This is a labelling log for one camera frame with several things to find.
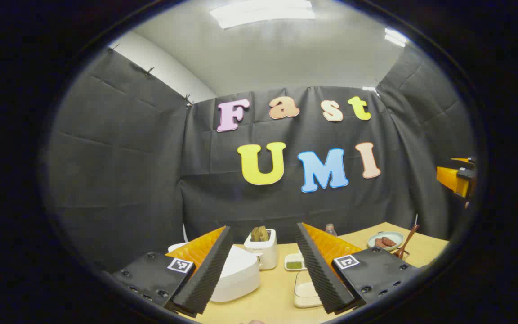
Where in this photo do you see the white toaster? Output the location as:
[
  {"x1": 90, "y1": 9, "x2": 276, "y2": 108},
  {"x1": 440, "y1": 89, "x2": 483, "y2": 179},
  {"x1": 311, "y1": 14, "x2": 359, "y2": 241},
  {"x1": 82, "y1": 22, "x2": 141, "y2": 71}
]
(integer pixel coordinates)
[{"x1": 244, "y1": 229, "x2": 278, "y2": 270}]

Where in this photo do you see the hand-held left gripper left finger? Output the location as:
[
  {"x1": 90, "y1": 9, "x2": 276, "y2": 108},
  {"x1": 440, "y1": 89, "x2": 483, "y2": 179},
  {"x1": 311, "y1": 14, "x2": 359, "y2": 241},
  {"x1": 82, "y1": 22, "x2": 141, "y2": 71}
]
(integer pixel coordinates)
[{"x1": 111, "y1": 226, "x2": 234, "y2": 318}]

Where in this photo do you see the white rice cooker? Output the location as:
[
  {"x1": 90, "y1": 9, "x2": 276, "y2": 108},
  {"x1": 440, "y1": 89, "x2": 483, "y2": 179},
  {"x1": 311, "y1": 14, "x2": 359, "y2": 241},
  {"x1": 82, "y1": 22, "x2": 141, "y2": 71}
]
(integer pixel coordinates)
[{"x1": 168, "y1": 243, "x2": 261, "y2": 303}]

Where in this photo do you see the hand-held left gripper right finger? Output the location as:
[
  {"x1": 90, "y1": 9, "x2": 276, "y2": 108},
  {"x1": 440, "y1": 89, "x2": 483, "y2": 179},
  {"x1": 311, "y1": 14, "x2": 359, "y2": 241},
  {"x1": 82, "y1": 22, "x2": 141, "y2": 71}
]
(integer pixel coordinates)
[{"x1": 295, "y1": 222, "x2": 422, "y2": 315}]

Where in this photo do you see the clear plastic container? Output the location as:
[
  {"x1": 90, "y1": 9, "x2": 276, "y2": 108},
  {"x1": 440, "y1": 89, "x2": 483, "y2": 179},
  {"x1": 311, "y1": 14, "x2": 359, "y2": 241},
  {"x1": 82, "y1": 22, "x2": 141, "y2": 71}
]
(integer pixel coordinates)
[{"x1": 294, "y1": 269, "x2": 324, "y2": 309}]

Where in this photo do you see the brown wooden spoon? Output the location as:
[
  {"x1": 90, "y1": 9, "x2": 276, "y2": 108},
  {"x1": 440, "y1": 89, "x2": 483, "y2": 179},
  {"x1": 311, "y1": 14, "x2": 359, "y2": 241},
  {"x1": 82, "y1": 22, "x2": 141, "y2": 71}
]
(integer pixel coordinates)
[{"x1": 396, "y1": 224, "x2": 420, "y2": 261}]

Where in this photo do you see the white divided dish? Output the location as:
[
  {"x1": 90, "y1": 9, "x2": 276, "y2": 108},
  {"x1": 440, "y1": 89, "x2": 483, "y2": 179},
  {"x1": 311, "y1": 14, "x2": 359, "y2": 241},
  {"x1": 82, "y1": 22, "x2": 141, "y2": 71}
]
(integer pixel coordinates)
[{"x1": 285, "y1": 253, "x2": 307, "y2": 271}]

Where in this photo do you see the pale green plate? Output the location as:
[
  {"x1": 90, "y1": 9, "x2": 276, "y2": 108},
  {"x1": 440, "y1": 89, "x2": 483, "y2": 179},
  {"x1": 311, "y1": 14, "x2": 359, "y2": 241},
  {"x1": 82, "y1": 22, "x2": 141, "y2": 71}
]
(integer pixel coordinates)
[{"x1": 367, "y1": 231, "x2": 404, "y2": 252}]

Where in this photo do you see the small ceiling light panel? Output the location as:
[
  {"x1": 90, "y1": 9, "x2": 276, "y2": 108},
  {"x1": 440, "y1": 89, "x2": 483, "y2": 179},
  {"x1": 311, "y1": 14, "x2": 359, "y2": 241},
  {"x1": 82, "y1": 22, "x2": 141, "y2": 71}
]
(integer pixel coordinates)
[{"x1": 384, "y1": 28, "x2": 407, "y2": 48}]

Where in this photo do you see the large ceiling light panel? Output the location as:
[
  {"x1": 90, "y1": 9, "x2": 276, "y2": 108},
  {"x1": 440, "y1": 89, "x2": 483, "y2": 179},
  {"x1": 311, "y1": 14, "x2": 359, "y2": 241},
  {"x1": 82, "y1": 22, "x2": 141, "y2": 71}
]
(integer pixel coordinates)
[{"x1": 210, "y1": 0, "x2": 316, "y2": 29}]

